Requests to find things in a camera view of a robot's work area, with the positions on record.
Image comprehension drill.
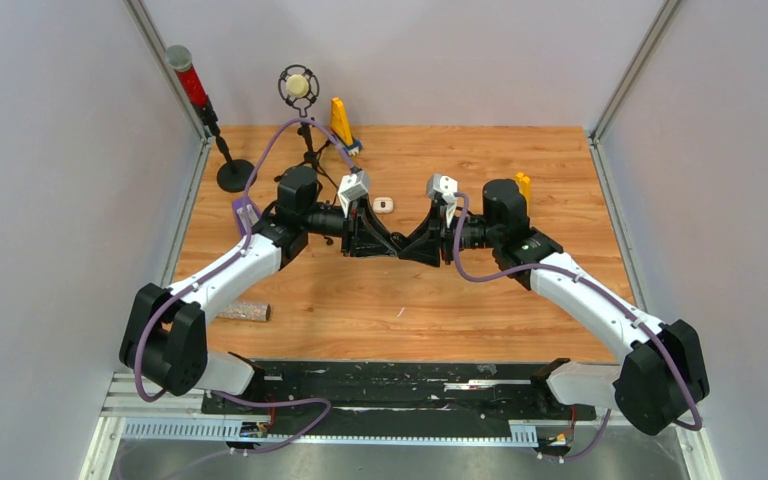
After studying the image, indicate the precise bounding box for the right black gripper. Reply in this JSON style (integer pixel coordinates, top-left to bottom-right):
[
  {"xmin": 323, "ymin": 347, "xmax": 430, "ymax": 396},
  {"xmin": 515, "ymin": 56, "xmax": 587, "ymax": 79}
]
[{"xmin": 398, "ymin": 202, "xmax": 501, "ymax": 267}]

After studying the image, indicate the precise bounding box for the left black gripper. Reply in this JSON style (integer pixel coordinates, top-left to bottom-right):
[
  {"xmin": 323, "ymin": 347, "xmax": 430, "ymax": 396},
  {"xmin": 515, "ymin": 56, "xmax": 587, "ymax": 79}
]
[{"xmin": 302, "ymin": 194, "xmax": 398, "ymax": 261}]

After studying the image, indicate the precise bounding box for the black earbud case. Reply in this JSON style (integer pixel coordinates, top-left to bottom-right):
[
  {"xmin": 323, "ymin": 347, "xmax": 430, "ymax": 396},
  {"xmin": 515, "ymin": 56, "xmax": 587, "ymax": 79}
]
[{"xmin": 390, "ymin": 232, "xmax": 410, "ymax": 250}]

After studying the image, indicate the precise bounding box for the white earbud charging case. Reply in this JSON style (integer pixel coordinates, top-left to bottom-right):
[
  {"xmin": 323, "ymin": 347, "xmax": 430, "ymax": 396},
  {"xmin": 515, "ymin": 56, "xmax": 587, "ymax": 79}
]
[{"xmin": 372, "ymin": 197, "xmax": 395, "ymax": 214}]

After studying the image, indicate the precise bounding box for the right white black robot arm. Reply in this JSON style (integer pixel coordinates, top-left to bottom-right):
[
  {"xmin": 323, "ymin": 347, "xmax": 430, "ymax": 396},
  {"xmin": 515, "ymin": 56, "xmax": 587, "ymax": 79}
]
[{"xmin": 400, "ymin": 174, "xmax": 710, "ymax": 436}]

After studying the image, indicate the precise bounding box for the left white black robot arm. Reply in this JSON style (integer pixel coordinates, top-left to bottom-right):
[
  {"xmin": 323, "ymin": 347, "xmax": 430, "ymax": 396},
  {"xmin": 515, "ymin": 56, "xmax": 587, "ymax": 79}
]
[{"xmin": 119, "ymin": 167, "xmax": 370, "ymax": 413}]

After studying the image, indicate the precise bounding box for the yellow blue toy block tower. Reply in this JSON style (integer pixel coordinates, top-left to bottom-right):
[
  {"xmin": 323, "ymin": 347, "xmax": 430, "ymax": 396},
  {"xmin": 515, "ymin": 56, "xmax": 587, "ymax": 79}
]
[{"xmin": 329, "ymin": 97, "xmax": 363, "ymax": 156}]

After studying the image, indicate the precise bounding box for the yellow green toy block stack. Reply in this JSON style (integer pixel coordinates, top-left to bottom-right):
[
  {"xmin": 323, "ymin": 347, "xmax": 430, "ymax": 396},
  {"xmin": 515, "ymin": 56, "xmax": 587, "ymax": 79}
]
[{"xmin": 513, "ymin": 172, "xmax": 532, "ymax": 207}]

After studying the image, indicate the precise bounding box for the purple box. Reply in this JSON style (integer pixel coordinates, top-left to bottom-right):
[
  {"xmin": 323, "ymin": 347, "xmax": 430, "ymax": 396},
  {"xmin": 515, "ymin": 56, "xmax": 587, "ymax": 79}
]
[{"xmin": 231, "ymin": 197, "xmax": 262, "ymax": 237}]

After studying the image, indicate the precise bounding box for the red microphone on stand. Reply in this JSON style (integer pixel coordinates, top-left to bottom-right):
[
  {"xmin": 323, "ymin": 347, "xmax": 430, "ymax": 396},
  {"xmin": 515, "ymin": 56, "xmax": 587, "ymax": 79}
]
[{"xmin": 165, "ymin": 44, "xmax": 254, "ymax": 193}]

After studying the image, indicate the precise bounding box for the glittery silver tube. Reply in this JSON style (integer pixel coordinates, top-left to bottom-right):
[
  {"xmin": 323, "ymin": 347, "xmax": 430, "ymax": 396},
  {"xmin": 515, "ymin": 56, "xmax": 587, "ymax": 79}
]
[{"xmin": 216, "ymin": 300, "xmax": 272, "ymax": 322}]

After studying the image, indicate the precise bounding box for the cream microphone on tripod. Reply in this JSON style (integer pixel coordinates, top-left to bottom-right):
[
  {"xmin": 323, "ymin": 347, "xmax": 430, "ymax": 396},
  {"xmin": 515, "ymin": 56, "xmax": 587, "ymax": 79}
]
[{"xmin": 278, "ymin": 64, "xmax": 336, "ymax": 186}]

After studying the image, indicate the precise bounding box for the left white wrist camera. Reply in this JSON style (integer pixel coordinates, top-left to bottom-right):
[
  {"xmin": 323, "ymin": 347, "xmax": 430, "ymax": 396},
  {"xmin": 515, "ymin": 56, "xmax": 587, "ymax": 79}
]
[{"xmin": 337, "ymin": 169, "xmax": 370, "ymax": 218}]

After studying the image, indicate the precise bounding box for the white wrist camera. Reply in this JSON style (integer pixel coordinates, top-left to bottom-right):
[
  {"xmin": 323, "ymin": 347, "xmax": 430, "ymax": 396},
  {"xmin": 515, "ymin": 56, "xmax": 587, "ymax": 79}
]
[
  {"xmin": 337, "ymin": 169, "xmax": 370, "ymax": 218},
  {"xmin": 426, "ymin": 173, "xmax": 459, "ymax": 226}
]

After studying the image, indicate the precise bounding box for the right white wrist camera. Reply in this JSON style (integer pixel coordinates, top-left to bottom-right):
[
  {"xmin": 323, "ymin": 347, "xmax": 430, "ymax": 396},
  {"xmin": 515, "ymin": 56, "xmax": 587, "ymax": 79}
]
[{"xmin": 426, "ymin": 173, "xmax": 459, "ymax": 226}]

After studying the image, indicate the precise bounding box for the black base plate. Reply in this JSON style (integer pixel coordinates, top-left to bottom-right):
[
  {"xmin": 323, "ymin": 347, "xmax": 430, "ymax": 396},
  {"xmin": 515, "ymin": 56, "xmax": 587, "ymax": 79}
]
[{"xmin": 199, "ymin": 357, "xmax": 597, "ymax": 439}]

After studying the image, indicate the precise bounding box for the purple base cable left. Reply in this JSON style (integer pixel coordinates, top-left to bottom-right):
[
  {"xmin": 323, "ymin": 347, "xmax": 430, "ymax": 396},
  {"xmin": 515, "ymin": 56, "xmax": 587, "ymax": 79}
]
[{"xmin": 211, "ymin": 392, "xmax": 334, "ymax": 458}]

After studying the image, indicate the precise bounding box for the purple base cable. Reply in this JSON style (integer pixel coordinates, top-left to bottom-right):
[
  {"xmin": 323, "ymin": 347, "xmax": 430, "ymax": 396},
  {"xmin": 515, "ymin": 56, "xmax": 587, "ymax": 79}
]
[
  {"xmin": 534, "ymin": 407, "xmax": 614, "ymax": 463},
  {"xmin": 211, "ymin": 392, "xmax": 334, "ymax": 458}
]

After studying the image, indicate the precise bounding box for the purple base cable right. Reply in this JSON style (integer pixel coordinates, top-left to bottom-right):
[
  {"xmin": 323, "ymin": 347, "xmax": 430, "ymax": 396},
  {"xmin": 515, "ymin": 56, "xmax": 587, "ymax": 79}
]
[{"xmin": 534, "ymin": 407, "xmax": 614, "ymax": 463}]

